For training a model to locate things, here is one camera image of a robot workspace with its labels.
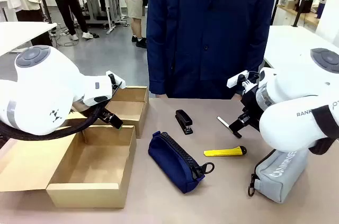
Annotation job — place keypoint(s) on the navy-sleeved right forearm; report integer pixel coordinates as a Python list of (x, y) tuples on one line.
[(156, 65)]

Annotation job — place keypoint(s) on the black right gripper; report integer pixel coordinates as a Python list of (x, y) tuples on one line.
[(253, 107)]

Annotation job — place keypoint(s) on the person's right hand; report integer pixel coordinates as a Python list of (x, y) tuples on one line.
[(162, 96)]

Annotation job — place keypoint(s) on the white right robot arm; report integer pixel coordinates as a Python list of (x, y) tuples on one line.
[(291, 102)]

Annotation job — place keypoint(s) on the person in navy coat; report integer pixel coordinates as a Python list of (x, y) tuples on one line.
[(209, 36)]

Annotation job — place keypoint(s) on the large open cardboard box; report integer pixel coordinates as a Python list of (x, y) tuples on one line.
[(87, 168)]

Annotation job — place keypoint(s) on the grey pencil case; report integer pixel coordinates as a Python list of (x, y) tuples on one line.
[(280, 179)]

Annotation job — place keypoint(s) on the wooden shelf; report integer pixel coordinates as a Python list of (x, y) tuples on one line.
[(299, 14)]

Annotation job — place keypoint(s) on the small open cardboard box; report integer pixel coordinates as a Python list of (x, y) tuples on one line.
[(132, 112)]

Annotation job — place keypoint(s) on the person's left hand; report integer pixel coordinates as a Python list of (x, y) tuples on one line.
[(236, 97)]

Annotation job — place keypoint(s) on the navy-sleeved left forearm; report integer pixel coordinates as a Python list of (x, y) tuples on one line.
[(254, 54)]

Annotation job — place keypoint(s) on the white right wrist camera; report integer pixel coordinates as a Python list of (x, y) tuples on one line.
[(235, 79)]

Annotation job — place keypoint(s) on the white pen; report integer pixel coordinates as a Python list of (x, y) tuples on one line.
[(223, 123)]

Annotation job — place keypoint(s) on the yellow utility knife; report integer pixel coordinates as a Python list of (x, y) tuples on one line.
[(222, 152)]

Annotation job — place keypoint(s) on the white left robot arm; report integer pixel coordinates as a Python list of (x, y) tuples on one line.
[(39, 89)]

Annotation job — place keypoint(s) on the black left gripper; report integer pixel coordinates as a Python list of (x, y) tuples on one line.
[(106, 112)]

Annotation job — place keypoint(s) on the wide white table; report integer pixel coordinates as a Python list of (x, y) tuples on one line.
[(291, 41)]

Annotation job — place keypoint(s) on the black stapler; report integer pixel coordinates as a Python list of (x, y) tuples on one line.
[(184, 120)]

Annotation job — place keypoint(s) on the navy blue pencil case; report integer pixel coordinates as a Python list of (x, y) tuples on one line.
[(169, 163)]

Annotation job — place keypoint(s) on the small black box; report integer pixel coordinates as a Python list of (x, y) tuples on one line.
[(307, 6)]

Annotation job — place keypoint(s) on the white table with metal leg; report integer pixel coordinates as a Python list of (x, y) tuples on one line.
[(21, 33)]

